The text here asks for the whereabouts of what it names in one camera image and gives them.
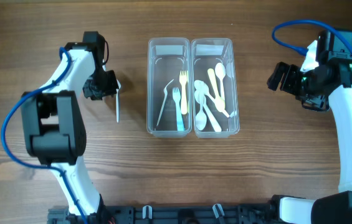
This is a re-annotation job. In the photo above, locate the yellow plastic fork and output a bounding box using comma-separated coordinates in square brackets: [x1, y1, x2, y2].
[179, 70, 188, 114]

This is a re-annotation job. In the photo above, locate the white spoon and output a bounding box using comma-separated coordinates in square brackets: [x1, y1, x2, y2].
[194, 80, 236, 118]
[194, 80, 207, 131]
[215, 63, 226, 100]

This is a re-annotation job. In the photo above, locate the yellow plastic spoon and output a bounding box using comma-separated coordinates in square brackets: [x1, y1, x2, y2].
[207, 68, 225, 113]

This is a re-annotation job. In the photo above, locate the white spoon crossing diagonal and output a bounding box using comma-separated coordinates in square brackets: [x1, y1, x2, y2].
[202, 96, 222, 132]

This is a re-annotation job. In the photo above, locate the white plastic fork tall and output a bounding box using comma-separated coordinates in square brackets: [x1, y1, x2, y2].
[156, 79, 174, 126]

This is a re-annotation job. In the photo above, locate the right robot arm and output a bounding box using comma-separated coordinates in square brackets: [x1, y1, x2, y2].
[267, 30, 352, 223]

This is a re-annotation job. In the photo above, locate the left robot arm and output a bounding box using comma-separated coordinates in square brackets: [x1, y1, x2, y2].
[21, 31, 120, 223]

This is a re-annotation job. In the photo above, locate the left clear plastic container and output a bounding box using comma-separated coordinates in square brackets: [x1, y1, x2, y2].
[146, 37, 193, 138]

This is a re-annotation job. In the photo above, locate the clear plastic container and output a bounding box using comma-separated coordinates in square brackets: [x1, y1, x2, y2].
[146, 37, 193, 138]
[191, 38, 240, 138]

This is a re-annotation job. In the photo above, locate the right clear plastic container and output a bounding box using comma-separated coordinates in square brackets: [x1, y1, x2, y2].
[191, 38, 240, 138]

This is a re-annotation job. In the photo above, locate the left blue cable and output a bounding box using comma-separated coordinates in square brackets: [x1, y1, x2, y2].
[0, 46, 89, 224]

